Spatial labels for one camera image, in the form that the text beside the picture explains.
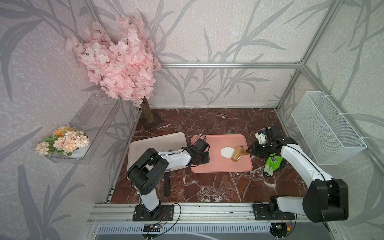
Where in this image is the clear acrylic wall shelf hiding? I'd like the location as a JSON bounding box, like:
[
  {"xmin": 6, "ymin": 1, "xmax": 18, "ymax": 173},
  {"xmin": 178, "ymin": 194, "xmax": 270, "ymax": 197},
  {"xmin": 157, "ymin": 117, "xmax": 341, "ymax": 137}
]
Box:
[{"xmin": 47, "ymin": 95, "xmax": 121, "ymax": 165}]

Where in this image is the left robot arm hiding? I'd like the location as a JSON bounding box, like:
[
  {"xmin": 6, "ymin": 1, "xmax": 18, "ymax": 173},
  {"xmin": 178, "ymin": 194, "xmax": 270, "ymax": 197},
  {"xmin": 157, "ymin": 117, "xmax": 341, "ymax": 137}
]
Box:
[{"xmin": 126, "ymin": 138, "xmax": 210, "ymax": 222}]

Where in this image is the white wire mesh basket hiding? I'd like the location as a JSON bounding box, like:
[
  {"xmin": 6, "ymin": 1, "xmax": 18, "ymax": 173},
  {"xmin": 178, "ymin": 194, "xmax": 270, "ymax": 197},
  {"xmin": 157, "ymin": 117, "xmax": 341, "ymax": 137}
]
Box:
[{"xmin": 292, "ymin": 92, "xmax": 367, "ymax": 166}]

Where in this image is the pink cherry blossom tree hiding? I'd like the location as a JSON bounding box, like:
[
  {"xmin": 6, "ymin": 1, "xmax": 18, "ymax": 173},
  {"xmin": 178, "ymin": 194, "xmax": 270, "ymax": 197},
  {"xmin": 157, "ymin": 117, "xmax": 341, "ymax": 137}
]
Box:
[{"xmin": 66, "ymin": 15, "xmax": 162, "ymax": 130}]

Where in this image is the peach flower bouquet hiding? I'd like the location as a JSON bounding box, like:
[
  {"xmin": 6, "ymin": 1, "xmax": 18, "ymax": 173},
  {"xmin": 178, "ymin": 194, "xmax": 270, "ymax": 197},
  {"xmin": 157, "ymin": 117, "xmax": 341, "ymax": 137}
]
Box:
[{"xmin": 35, "ymin": 126, "xmax": 90, "ymax": 156}]

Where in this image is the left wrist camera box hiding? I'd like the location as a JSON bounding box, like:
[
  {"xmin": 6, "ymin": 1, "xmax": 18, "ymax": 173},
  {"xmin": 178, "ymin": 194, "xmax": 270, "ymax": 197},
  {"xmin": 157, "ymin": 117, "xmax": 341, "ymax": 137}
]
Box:
[{"xmin": 195, "ymin": 134, "xmax": 207, "ymax": 143}]

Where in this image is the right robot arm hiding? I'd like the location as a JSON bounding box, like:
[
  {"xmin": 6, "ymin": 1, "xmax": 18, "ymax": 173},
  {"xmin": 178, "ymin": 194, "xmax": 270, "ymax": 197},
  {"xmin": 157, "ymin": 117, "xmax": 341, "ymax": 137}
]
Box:
[{"xmin": 246, "ymin": 126, "xmax": 349, "ymax": 223}]

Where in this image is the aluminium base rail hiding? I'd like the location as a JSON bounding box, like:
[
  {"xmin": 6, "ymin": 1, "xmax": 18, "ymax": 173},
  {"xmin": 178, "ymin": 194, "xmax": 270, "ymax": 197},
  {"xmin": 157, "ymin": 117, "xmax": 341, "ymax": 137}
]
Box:
[{"xmin": 86, "ymin": 201, "xmax": 340, "ymax": 225}]

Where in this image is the white dough piece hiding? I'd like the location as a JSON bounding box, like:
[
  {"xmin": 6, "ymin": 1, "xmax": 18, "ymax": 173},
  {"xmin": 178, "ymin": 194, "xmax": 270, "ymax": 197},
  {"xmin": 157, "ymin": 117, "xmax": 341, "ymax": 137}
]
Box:
[{"xmin": 220, "ymin": 147, "xmax": 236, "ymax": 159}]

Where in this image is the wooden dough roller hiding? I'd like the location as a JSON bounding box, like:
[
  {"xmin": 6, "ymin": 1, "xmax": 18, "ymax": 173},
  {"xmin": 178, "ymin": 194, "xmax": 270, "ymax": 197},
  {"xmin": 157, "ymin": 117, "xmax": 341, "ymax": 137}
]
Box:
[{"xmin": 231, "ymin": 146, "xmax": 250, "ymax": 162}]

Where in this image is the pink rectangular tray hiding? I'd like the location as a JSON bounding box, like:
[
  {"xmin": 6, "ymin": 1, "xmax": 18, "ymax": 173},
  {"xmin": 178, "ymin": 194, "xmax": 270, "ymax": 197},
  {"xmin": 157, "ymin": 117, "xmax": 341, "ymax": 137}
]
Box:
[{"xmin": 191, "ymin": 134, "xmax": 253, "ymax": 174}]

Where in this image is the beige rectangular tray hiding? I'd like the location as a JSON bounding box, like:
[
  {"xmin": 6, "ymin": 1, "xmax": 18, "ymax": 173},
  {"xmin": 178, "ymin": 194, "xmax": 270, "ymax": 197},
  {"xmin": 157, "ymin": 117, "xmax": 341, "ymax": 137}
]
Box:
[{"xmin": 127, "ymin": 132, "xmax": 191, "ymax": 172}]

